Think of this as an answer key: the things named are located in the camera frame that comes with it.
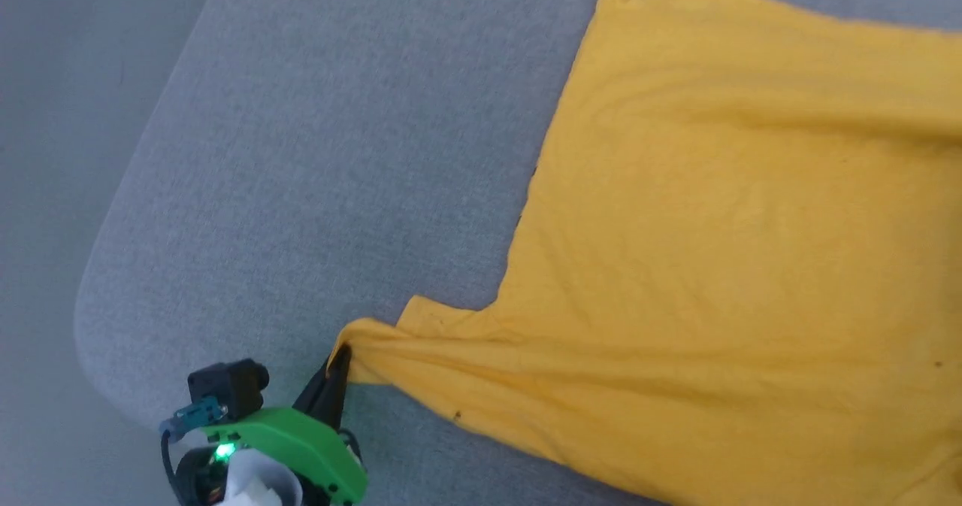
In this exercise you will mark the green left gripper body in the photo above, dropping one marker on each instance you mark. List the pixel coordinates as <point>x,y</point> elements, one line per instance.
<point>301,438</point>

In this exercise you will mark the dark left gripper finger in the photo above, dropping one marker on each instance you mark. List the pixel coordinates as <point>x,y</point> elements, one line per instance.
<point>319,393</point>
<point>340,386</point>

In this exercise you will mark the yellow t-shirt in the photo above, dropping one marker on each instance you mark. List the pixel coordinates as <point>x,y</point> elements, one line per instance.
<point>736,250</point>

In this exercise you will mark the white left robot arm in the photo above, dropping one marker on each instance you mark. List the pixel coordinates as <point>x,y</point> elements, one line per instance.
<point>259,483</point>

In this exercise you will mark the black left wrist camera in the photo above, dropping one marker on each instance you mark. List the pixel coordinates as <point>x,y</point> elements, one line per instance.
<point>229,386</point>

